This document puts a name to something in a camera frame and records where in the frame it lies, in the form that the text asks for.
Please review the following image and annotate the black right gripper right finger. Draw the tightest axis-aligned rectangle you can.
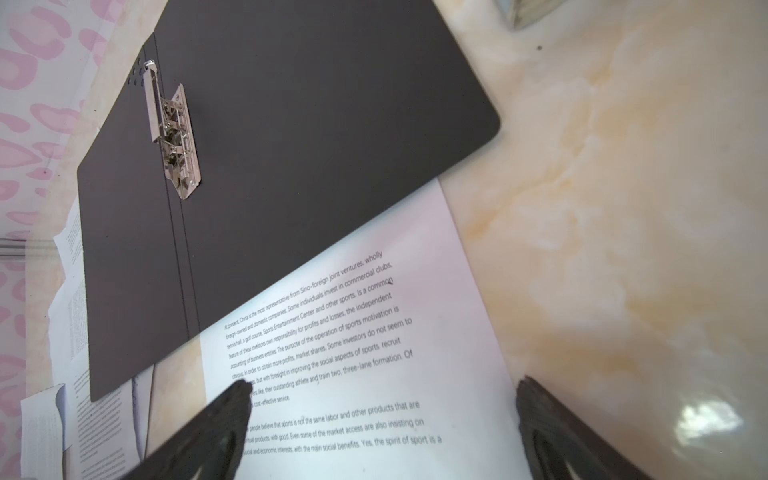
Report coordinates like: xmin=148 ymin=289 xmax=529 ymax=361
xmin=516 ymin=376 xmax=651 ymax=480

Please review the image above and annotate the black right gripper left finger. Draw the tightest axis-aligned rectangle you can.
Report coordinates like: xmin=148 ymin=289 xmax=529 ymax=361
xmin=125 ymin=380 xmax=253 ymax=480

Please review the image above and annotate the teal folder with black inside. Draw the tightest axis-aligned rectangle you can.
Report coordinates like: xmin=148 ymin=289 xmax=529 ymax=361
xmin=77 ymin=1 xmax=501 ymax=399

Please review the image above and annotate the printed paper sheet back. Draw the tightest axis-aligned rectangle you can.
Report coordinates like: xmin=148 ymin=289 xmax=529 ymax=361
xmin=53 ymin=197 xmax=84 ymax=278

